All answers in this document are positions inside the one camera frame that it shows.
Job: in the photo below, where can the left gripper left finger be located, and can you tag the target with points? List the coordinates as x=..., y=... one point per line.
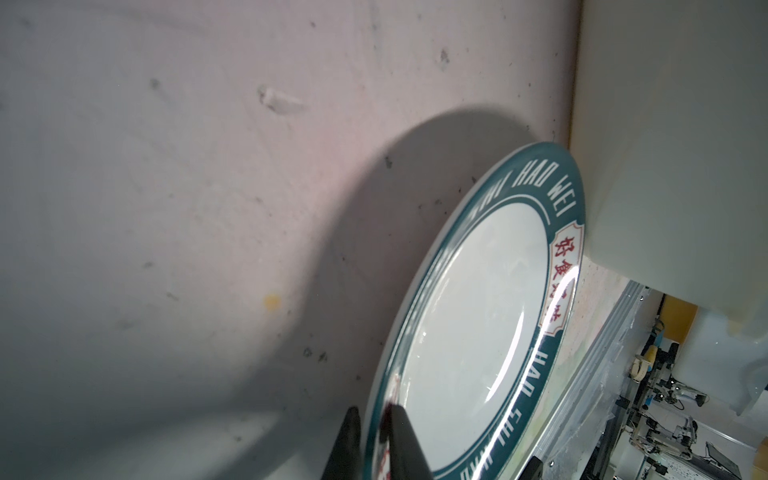
x=344, y=461

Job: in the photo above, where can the white plastic bin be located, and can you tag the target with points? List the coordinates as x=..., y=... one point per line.
x=670, y=132

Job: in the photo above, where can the green lettered rim plate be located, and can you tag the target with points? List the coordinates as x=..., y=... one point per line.
x=477, y=335

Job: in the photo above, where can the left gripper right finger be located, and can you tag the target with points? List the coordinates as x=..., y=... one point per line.
x=407, y=460

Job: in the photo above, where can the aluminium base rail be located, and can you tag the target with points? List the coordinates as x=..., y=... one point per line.
x=579, y=419

